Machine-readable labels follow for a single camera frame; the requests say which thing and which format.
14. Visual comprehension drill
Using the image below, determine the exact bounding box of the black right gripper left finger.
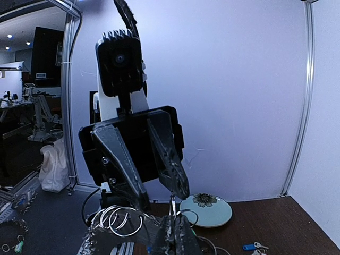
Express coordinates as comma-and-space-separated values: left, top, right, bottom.
151, 215, 176, 255

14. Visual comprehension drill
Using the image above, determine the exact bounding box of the white bag in background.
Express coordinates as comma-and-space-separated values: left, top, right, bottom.
38, 138, 70, 193

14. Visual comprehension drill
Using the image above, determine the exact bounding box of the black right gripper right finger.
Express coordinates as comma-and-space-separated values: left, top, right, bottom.
175, 214, 202, 255

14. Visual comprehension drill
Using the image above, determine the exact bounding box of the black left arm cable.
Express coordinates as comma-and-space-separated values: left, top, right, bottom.
113, 0, 141, 40

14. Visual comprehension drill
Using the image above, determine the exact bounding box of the key with red tag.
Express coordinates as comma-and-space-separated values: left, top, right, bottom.
252, 249, 267, 255

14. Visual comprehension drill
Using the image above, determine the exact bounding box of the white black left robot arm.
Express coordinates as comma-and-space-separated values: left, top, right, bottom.
79, 91, 190, 211

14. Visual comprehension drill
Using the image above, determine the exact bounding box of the key with blue tag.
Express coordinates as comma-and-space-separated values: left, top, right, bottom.
242, 242, 269, 251

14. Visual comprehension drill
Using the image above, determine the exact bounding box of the light blue plate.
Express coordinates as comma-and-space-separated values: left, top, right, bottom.
180, 193, 233, 228

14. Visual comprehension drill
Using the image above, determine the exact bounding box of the left aluminium corner post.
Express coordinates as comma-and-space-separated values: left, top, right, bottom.
280, 0, 317, 197

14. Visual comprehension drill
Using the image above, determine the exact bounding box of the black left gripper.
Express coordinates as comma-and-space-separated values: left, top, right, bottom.
78, 106, 190, 210

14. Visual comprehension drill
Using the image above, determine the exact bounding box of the spare keyring bundle on floor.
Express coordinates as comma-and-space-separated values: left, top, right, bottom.
1, 188, 37, 254

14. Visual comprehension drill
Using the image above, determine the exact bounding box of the large ring of keyrings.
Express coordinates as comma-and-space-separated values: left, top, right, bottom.
78, 195, 232, 255

